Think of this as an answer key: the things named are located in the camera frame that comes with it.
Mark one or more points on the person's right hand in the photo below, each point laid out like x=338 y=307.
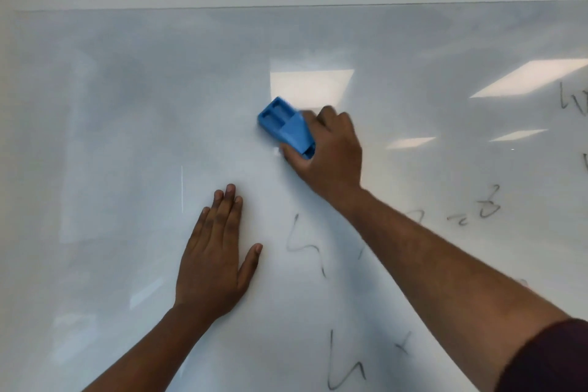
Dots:
x=333 y=162

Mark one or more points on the person's left hand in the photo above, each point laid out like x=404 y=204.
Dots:
x=209 y=272

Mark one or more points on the person's left thumb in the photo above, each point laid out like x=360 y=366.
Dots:
x=250 y=265

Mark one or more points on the person's left middle finger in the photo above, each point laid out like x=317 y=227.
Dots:
x=224 y=215

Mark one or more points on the person's right thumb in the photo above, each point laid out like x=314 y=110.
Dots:
x=296 y=161

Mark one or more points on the person's left little finger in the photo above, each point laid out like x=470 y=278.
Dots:
x=197 y=231

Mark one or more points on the blue whiteboard eraser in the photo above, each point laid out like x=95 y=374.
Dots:
x=285 y=125

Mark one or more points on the person's left forearm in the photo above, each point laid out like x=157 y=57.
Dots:
x=147 y=355

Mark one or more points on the person's right forearm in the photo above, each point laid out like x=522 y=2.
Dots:
x=436 y=277

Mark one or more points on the white glossy whiteboard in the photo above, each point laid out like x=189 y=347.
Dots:
x=115 y=130

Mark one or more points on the dark maroon sleeve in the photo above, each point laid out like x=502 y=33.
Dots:
x=551 y=359

